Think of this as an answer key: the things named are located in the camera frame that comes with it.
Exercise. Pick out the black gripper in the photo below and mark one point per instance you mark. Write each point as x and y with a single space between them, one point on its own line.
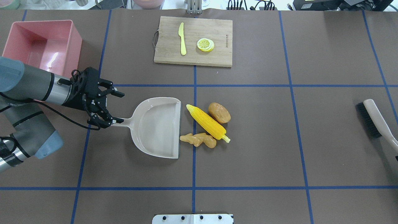
76 99

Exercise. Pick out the pink plastic bin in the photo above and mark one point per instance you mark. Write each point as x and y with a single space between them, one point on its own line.
53 46

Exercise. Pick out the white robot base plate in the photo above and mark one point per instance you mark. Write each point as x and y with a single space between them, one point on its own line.
193 219

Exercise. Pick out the yellow toy lemon slices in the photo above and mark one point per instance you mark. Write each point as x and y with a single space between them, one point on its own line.
205 45

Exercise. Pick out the brown toy potato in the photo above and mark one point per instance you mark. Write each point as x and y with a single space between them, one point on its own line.
219 113

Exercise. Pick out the beige hand brush black bristles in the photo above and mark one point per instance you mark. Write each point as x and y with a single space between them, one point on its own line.
375 123

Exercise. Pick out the yellow plastic knife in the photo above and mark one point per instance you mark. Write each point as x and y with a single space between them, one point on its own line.
182 39

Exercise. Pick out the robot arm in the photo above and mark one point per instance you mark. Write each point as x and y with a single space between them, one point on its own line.
24 89

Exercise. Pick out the tan toy ginger root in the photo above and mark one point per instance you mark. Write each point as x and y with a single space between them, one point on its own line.
198 139

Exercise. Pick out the yellow toy corn cob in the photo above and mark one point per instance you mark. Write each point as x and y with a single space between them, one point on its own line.
209 124

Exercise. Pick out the beige plastic dustpan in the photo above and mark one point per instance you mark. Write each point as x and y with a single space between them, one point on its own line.
155 126

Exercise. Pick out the bamboo cutting board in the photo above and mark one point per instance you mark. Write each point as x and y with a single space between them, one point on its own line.
167 48

